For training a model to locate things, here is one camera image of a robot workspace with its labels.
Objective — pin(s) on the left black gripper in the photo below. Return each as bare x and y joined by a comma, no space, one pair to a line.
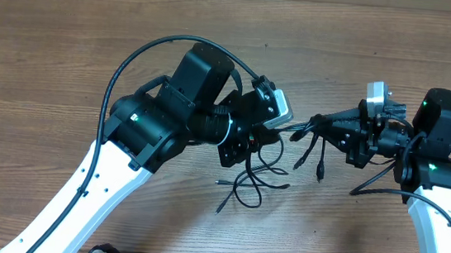
246,144

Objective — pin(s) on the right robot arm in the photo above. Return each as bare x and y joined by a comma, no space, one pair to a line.
420,151

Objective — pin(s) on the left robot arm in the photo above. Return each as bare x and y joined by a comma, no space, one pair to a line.
136,134

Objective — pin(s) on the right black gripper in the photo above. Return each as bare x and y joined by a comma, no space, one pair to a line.
356,133

